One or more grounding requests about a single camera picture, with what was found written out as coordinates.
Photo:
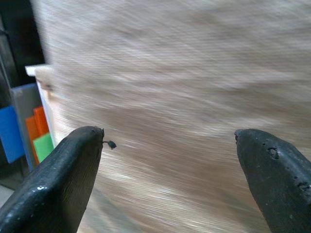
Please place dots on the orange plastic board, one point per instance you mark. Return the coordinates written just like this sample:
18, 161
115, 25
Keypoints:
41, 119
31, 128

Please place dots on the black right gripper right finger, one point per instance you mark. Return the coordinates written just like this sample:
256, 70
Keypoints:
279, 189

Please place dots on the beige woven cloth mat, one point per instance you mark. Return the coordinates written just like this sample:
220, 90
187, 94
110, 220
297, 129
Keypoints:
170, 72

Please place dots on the green plastic board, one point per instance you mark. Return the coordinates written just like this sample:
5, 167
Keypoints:
43, 148

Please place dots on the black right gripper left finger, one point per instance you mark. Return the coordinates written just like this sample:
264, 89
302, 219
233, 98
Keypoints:
53, 184

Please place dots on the blue plastic board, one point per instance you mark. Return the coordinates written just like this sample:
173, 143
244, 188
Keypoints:
9, 133

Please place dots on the grey board holder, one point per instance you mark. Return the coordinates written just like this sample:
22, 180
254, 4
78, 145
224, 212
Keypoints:
22, 102

